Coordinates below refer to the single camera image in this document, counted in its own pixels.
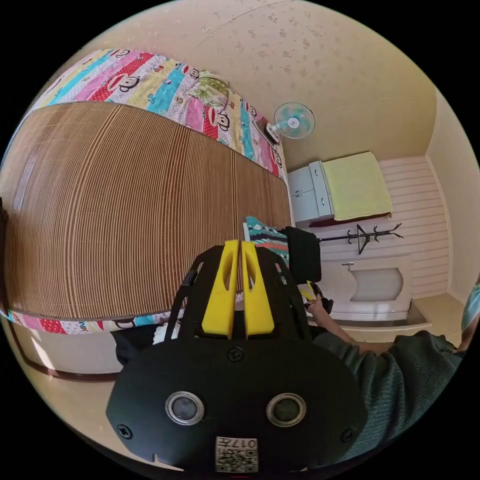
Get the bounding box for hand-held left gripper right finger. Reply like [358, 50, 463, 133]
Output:
[241, 240, 275, 340]

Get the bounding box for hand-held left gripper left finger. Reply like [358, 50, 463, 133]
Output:
[201, 239, 240, 340]

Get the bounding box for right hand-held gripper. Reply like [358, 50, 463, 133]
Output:
[284, 226, 335, 314]

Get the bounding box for person's right forearm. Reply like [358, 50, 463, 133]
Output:
[320, 316, 391, 356]

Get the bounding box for black pants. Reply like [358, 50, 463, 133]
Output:
[110, 321, 172, 370]

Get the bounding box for person's right hand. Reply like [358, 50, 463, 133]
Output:
[307, 295, 332, 325]

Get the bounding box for pile of clothes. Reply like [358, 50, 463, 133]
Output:
[242, 215, 291, 279]

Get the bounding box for black coat rack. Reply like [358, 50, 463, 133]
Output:
[317, 222, 404, 256]

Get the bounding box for grey cupboard with yellow cloth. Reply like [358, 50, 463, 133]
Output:
[287, 151, 395, 228]

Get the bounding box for person's body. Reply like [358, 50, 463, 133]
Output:
[311, 275, 480, 468]

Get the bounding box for bed with woven mat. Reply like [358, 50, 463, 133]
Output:
[0, 47, 295, 383]

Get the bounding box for white and teal fan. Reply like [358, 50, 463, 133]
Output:
[262, 101, 316, 146]

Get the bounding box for green floral pillow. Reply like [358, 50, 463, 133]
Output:
[189, 70, 230, 110]

